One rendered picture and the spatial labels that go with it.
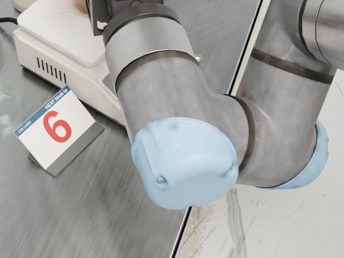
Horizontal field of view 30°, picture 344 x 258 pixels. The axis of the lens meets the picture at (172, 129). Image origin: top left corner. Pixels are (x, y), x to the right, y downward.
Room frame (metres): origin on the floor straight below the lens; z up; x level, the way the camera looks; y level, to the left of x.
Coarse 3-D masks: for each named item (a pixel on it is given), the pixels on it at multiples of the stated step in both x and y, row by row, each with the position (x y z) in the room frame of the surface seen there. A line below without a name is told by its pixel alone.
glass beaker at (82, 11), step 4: (72, 0) 0.55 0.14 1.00; (76, 0) 0.54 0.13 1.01; (80, 0) 0.54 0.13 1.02; (72, 4) 0.55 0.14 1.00; (76, 4) 0.54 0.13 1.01; (80, 4) 0.54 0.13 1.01; (84, 4) 0.54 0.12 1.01; (76, 8) 0.54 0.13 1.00; (80, 8) 0.54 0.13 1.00; (84, 8) 0.54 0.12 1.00; (80, 12) 0.54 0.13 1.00; (84, 12) 0.54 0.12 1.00; (84, 16) 0.54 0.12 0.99; (88, 16) 0.54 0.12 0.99
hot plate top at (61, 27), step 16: (48, 0) 0.56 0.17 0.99; (64, 0) 0.57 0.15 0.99; (32, 16) 0.53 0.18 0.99; (48, 16) 0.54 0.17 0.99; (64, 16) 0.54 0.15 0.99; (80, 16) 0.54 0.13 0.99; (32, 32) 0.51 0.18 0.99; (48, 32) 0.51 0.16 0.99; (64, 32) 0.51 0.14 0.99; (80, 32) 0.52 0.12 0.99; (64, 48) 0.49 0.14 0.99; (80, 48) 0.49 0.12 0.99; (96, 48) 0.49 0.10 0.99; (96, 64) 0.47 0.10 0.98
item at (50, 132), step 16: (64, 96) 0.46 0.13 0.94; (48, 112) 0.43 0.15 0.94; (64, 112) 0.44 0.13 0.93; (80, 112) 0.45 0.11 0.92; (32, 128) 0.41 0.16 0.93; (48, 128) 0.41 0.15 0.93; (64, 128) 0.42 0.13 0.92; (80, 128) 0.43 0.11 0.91; (32, 144) 0.39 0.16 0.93; (48, 144) 0.40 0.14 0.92
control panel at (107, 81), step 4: (108, 76) 0.47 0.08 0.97; (104, 80) 0.47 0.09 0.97; (108, 80) 0.47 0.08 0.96; (104, 84) 0.46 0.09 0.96; (108, 84) 0.46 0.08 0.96; (112, 84) 0.46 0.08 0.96; (108, 88) 0.46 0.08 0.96; (112, 88) 0.46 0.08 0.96; (112, 92) 0.46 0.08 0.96; (116, 96) 0.45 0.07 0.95
